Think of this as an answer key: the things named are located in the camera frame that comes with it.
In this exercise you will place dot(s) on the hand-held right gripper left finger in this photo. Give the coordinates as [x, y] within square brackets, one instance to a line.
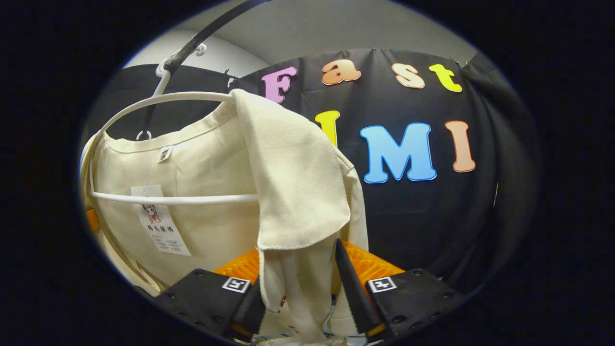
[247, 312]

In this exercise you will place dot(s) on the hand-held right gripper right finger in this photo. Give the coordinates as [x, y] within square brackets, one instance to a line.
[353, 293]

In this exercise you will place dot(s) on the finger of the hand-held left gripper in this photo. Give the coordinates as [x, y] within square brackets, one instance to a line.
[92, 220]

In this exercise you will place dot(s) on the cream shirt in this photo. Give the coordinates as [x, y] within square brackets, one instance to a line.
[216, 168]

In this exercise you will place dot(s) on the black clothes rack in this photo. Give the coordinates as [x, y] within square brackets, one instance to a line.
[211, 30]

